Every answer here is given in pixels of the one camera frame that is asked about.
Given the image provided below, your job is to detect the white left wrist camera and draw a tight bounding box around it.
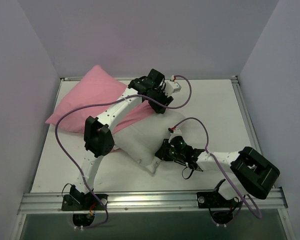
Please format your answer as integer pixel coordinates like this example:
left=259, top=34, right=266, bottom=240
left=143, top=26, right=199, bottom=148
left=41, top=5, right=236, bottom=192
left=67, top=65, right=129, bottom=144
left=164, top=80, right=182, bottom=97

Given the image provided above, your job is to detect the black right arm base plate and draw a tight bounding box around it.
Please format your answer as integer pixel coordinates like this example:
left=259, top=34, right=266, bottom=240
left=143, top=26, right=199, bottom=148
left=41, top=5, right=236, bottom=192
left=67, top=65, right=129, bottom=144
left=196, top=191, right=239, bottom=209

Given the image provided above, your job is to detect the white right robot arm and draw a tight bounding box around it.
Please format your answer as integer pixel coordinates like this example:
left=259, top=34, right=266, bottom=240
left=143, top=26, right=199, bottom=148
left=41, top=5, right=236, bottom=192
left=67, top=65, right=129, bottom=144
left=155, top=136, right=280, bottom=200

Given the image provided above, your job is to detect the pink pillowcase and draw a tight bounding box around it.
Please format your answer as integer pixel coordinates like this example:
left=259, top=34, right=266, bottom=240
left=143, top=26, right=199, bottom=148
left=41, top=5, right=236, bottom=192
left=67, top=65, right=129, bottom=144
left=45, top=65, right=155, bottom=134

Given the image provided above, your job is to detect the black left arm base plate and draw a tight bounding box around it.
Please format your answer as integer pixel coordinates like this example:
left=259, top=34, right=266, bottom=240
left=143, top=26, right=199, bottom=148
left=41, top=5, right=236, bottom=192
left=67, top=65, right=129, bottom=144
left=61, top=193, right=105, bottom=212

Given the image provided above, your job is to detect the white pillow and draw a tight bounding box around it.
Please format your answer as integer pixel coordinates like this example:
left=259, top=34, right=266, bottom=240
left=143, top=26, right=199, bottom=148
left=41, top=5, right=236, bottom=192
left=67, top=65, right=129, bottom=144
left=113, top=110, right=185, bottom=176

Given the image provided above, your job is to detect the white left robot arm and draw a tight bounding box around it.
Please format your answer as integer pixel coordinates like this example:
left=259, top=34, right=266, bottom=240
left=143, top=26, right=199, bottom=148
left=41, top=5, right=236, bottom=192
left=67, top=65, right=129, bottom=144
left=69, top=69, right=174, bottom=210

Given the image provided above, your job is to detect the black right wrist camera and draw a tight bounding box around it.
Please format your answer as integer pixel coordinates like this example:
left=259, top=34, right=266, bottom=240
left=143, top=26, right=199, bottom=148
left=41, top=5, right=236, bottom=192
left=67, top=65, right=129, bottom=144
left=168, top=127, right=187, bottom=151

